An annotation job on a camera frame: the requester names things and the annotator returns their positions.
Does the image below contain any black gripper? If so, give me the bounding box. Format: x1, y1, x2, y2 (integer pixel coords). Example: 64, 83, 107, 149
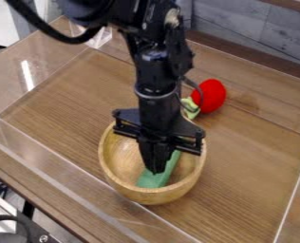
112, 85, 204, 173

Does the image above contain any brown wooden bowl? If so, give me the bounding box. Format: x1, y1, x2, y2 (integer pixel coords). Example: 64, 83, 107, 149
97, 122, 207, 205

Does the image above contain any green rectangular stick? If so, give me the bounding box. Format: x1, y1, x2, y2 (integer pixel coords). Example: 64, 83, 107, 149
136, 150, 181, 189

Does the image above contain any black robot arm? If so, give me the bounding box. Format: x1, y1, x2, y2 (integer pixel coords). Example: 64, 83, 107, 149
57, 0, 204, 174

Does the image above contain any red toy strawberry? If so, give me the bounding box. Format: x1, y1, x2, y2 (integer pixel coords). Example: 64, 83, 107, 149
181, 79, 227, 120

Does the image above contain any black device at corner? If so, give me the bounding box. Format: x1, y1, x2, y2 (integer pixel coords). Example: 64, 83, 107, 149
0, 215, 61, 243

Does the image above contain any clear acrylic front wall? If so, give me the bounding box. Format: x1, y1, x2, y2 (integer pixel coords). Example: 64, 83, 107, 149
0, 120, 199, 243

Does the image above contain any clear acrylic corner bracket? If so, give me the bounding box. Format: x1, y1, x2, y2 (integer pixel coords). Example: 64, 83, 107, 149
69, 23, 112, 49

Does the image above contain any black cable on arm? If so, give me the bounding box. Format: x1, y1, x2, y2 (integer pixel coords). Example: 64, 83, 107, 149
4, 0, 112, 46

